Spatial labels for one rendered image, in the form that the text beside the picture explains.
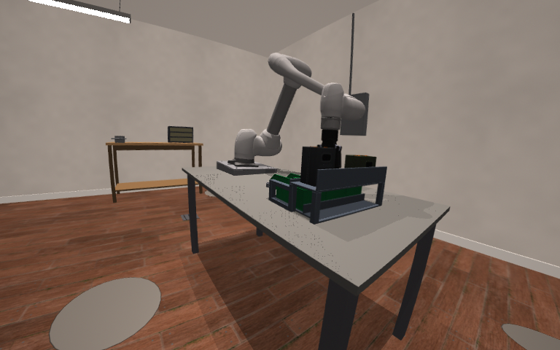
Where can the green open-front bin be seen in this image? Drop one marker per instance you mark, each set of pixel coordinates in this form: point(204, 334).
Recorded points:
point(285, 179)
point(304, 196)
point(353, 191)
point(329, 195)

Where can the dark grey case with orange latches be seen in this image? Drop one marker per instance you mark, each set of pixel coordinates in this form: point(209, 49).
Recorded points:
point(314, 158)

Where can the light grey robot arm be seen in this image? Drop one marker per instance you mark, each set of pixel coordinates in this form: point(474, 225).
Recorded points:
point(334, 105)

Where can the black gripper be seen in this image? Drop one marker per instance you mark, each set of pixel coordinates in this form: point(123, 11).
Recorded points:
point(329, 139)

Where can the dark green tool case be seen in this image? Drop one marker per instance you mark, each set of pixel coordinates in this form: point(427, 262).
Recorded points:
point(357, 161)

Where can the grey metal shelf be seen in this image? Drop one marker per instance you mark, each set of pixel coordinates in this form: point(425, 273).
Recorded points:
point(328, 180)

